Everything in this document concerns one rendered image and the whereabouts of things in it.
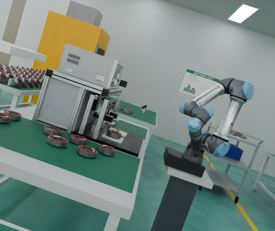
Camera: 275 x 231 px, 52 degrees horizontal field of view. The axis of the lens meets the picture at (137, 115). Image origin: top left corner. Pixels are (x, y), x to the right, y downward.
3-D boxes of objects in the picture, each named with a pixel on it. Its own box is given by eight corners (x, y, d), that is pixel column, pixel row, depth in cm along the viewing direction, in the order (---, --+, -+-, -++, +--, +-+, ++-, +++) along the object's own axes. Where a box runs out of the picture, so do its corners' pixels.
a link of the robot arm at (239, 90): (207, 151, 203) (239, 81, 200) (225, 160, 192) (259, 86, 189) (199, 149, 194) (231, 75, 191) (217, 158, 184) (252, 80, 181)
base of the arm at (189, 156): (197, 160, 212) (202, 148, 212) (204, 166, 198) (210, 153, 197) (179, 153, 210) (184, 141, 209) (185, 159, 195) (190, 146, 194)
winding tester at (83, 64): (117, 88, 242) (125, 65, 239) (109, 88, 199) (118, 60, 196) (75, 73, 243) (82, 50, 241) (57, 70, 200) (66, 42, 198)
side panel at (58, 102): (71, 133, 193) (85, 88, 189) (70, 134, 190) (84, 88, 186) (33, 120, 194) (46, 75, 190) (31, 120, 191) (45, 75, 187)
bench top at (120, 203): (148, 132, 332) (149, 128, 331) (129, 220, 114) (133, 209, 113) (67, 104, 335) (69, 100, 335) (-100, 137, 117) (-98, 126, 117)
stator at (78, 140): (66, 138, 176) (67, 133, 175) (80, 140, 184) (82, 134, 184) (75, 145, 168) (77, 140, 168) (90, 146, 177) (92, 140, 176)
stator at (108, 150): (117, 156, 176) (120, 150, 176) (106, 156, 167) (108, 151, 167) (105, 149, 183) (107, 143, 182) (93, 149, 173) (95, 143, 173)
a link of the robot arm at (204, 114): (198, 101, 176) (188, 113, 173) (213, 107, 168) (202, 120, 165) (202, 110, 181) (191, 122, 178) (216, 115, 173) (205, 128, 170)
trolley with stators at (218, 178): (222, 182, 506) (243, 129, 494) (238, 206, 406) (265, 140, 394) (191, 171, 508) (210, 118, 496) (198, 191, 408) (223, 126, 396)
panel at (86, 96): (94, 119, 256) (105, 88, 253) (73, 131, 191) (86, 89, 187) (94, 119, 256) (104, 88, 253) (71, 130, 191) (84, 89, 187)
